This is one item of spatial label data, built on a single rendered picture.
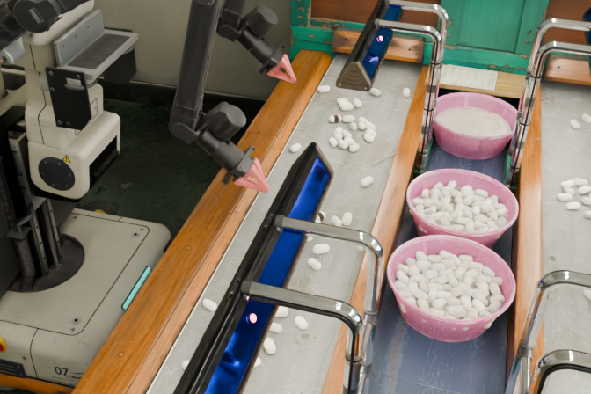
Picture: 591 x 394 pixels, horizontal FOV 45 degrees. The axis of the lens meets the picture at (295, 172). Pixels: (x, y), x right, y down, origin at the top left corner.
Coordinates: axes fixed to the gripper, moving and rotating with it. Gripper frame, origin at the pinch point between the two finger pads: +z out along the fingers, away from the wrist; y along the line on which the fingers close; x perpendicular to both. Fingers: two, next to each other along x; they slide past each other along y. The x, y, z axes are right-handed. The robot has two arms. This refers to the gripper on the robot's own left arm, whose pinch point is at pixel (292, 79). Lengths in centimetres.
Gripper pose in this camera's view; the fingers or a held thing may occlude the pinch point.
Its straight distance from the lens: 204.3
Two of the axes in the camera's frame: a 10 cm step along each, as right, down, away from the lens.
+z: 7.2, 6.7, 2.1
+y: 2.7, -5.4, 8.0
